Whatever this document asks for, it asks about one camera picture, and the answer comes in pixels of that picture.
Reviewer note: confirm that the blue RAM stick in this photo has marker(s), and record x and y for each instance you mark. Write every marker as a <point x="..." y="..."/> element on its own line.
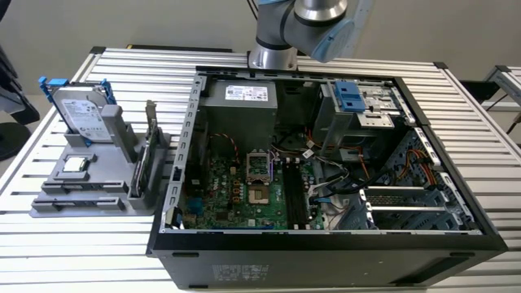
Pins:
<point x="77" y="201"/>

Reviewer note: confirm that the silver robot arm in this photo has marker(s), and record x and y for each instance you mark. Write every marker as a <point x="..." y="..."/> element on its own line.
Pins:
<point x="276" y="30"/>

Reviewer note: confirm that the black RAM slot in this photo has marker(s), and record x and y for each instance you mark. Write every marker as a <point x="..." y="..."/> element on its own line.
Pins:
<point x="293" y="195"/>
<point x="300" y="195"/>
<point x="289" y="195"/>

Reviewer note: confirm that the black round base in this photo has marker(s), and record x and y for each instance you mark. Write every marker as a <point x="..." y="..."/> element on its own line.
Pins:
<point x="12" y="143"/>

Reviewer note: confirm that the hard disk in blue carrier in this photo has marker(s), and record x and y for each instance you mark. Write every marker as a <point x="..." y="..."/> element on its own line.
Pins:
<point x="79" y="113"/>

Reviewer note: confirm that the silver CPU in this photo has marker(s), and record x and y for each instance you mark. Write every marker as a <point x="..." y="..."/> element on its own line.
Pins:
<point x="73" y="164"/>

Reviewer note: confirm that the grey parts rack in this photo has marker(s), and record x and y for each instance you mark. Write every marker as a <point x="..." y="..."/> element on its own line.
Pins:
<point x="105" y="164"/>

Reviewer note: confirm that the graphics card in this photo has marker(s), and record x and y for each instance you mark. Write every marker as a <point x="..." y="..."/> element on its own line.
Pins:
<point x="143" y="174"/>

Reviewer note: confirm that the grey power supply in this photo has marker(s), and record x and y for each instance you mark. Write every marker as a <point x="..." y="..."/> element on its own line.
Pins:
<point x="240" y="128"/>

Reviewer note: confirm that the green motherboard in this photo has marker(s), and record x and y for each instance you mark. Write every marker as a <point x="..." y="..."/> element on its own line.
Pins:
<point x="224" y="207"/>

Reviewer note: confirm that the socket locking lever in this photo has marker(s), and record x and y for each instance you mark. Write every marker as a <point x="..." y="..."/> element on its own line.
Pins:
<point x="271" y="166"/>

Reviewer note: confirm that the CPU socket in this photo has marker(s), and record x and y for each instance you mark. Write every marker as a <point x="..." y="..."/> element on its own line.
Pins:
<point x="260" y="195"/>

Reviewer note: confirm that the blue expansion slot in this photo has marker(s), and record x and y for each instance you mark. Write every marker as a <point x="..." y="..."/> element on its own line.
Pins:
<point x="248" y="227"/>

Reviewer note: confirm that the grey metal drive cage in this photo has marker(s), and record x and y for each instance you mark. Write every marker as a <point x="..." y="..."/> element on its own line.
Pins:
<point x="337" y="128"/>

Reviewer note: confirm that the blue drive bay latch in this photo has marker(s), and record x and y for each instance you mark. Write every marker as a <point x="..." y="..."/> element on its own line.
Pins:
<point x="348" y="94"/>

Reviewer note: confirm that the black PC case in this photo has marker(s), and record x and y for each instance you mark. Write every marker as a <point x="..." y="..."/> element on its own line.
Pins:
<point x="285" y="265"/>

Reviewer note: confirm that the grey disk bay cage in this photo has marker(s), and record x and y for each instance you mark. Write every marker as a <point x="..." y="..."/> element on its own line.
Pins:
<point x="403" y="209"/>

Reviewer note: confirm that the metal slat side table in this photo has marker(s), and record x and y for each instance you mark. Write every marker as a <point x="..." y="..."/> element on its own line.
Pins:
<point x="504" y="76"/>

